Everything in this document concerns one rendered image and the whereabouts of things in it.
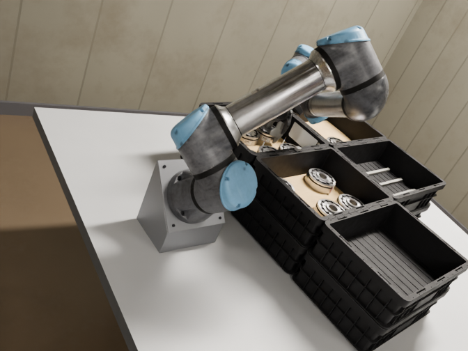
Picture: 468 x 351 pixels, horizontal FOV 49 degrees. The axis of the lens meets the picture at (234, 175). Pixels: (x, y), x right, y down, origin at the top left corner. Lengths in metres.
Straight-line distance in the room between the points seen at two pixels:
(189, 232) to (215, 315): 0.24
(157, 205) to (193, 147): 0.25
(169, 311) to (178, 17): 2.19
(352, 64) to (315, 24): 2.51
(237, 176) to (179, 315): 0.37
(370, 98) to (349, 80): 0.07
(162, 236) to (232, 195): 0.27
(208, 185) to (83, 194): 0.44
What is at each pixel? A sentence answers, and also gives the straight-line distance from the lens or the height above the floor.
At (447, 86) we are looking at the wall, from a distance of 4.17.
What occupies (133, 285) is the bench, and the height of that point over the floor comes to 0.70.
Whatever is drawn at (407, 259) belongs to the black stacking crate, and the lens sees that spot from 1.71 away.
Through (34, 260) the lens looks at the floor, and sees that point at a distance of 2.31.
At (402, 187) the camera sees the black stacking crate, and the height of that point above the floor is 0.83.
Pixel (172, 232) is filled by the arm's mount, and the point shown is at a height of 0.77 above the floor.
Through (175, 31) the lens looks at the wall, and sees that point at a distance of 3.22.
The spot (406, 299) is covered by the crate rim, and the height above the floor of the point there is 0.93.
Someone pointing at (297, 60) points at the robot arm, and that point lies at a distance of 1.67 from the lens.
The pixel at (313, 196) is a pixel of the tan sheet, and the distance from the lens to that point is 1.72.
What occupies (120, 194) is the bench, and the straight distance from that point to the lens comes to 1.58.
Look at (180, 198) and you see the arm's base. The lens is 1.35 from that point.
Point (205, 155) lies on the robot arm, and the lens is 1.22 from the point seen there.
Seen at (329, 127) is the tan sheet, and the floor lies 0.83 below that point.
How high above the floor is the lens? 1.65
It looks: 30 degrees down
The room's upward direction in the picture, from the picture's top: 25 degrees clockwise
